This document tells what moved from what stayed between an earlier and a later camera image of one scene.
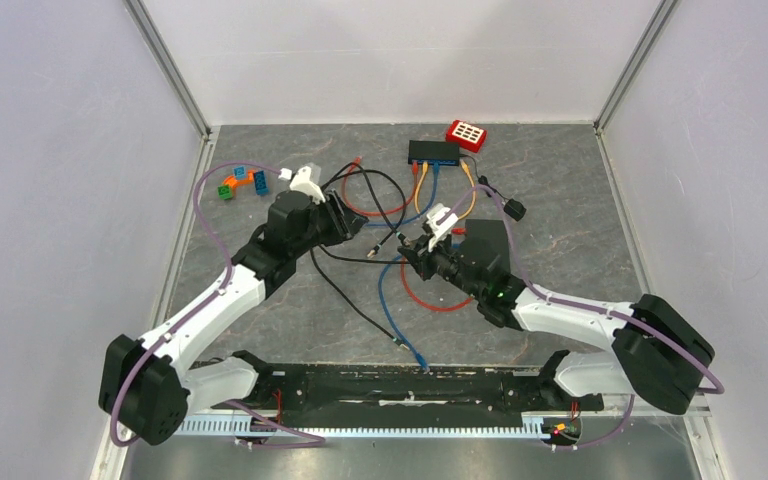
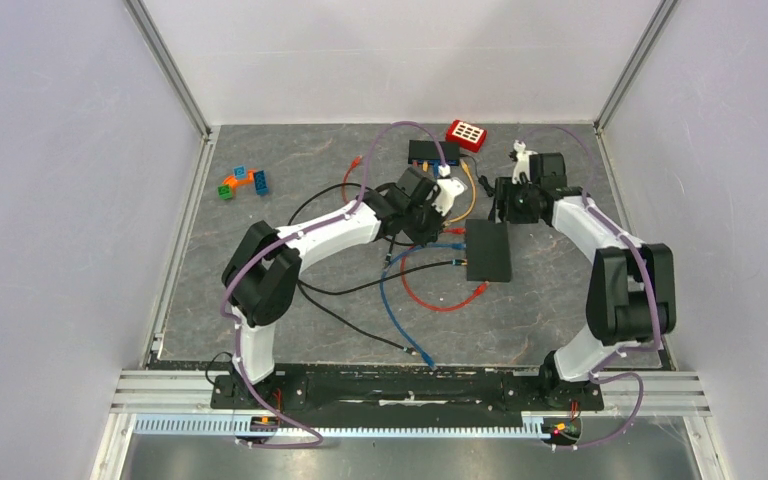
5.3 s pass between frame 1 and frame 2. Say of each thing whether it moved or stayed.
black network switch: stayed
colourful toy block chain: stayed
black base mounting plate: stayed
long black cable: moved
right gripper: moved
